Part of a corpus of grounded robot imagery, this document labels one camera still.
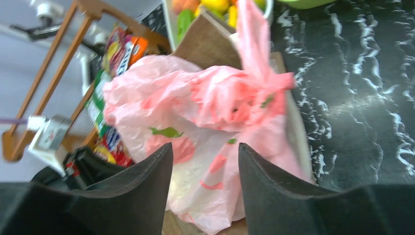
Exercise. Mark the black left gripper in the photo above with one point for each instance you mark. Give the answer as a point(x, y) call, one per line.
point(95, 197)

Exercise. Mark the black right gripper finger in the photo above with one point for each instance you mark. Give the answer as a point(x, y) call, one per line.
point(278, 203)

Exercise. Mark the pink plastic grocery bag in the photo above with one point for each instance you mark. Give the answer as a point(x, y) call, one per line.
point(205, 113)

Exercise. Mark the red chips bag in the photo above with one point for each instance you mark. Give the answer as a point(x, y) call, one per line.
point(111, 149)

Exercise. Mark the green snack packet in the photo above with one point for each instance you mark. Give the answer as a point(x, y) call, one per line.
point(96, 104)

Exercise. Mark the wooden slatted rack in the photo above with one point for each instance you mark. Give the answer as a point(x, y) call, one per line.
point(46, 95)

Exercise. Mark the orange Fox's candy bag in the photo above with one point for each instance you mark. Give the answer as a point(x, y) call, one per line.
point(122, 50)

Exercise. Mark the green bell pepper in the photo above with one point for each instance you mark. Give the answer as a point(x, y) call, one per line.
point(185, 18)

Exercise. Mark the white fruit basin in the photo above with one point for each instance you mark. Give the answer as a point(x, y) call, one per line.
point(171, 20)

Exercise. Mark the green vegetable basin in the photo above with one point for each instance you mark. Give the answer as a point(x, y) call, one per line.
point(305, 4)

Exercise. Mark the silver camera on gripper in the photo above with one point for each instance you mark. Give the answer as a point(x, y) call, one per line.
point(47, 144)

